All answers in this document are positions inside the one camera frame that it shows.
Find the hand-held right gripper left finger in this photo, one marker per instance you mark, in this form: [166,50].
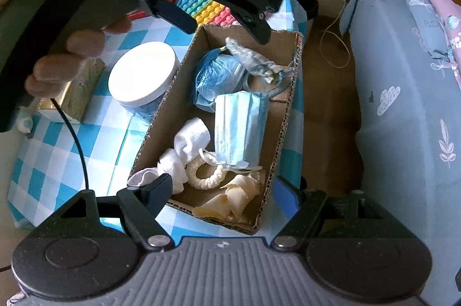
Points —
[158,194]

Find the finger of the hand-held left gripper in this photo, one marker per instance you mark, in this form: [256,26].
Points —
[252,3]
[176,16]

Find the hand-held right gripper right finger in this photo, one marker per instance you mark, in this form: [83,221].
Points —
[288,199]

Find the white sock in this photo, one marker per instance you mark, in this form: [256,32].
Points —
[191,138]
[173,169]

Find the cream scrunchie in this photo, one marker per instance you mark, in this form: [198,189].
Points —
[192,176]

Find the cream lace cloth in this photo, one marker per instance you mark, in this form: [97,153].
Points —
[234,198]

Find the clear plastic wrap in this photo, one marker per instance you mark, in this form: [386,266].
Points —
[252,59]

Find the blue plastic shoe cover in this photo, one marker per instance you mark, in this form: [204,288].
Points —
[212,75]

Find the cardboard box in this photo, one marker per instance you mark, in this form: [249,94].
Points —
[173,90]

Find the blue face mask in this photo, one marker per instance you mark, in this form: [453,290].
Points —
[234,126]

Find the person's left hand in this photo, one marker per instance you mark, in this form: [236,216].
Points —
[65,64]

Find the rainbow pop bubble toy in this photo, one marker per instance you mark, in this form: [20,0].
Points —
[209,9]

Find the black round object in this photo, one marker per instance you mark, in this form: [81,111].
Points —
[306,3]

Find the clear jar with white lid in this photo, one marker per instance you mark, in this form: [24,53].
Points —
[142,70]

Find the blue elastic band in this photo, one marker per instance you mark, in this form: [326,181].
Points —
[246,84]

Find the blue checkered tablecloth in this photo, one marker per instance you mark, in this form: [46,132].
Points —
[46,165]

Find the grey blue printed bedsheet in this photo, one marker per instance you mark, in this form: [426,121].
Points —
[396,147]

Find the golden tissue pack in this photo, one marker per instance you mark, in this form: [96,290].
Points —
[81,90]

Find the blue and white plush toy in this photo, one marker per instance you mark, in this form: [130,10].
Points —
[25,124]

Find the blue floral pillow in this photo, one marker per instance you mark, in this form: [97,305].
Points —
[421,21]

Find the pink blanket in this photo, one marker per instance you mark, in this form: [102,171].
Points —
[448,25]

